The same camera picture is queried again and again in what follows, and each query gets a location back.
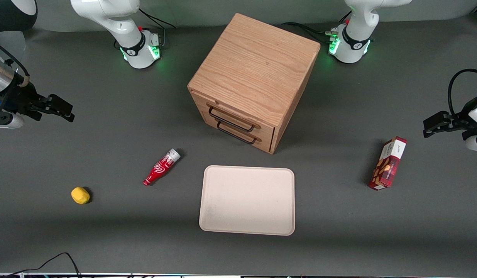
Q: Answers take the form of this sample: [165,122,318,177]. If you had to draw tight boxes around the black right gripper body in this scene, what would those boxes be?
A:
[0,75,41,115]

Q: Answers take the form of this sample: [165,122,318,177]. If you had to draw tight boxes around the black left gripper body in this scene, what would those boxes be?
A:
[461,93,477,141]

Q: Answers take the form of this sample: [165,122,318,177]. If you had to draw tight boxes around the wooden drawer front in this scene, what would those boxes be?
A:
[200,113,274,154]
[190,90,276,140]

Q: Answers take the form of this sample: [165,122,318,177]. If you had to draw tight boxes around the wooden drawer cabinet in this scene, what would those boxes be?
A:
[187,13,321,155]

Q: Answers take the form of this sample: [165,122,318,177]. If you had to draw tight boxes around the red plaid cookie box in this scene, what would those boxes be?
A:
[368,136,408,191]

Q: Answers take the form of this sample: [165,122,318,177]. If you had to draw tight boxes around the yellow lemon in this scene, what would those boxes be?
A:
[71,187,91,205]

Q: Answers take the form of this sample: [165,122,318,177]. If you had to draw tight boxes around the beige plastic tray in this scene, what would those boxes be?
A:
[199,165,296,236]

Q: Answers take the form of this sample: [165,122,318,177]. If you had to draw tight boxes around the black cable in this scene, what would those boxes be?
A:
[281,11,352,44]
[0,243,82,278]
[137,8,177,49]
[448,68,477,117]
[0,39,30,87]

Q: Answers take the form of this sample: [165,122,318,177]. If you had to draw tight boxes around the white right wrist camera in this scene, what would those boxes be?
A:
[0,114,25,130]

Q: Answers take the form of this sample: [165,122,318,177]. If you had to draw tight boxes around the black metal drawer handle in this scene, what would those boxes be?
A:
[208,103,261,133]
[216,120,262,146]

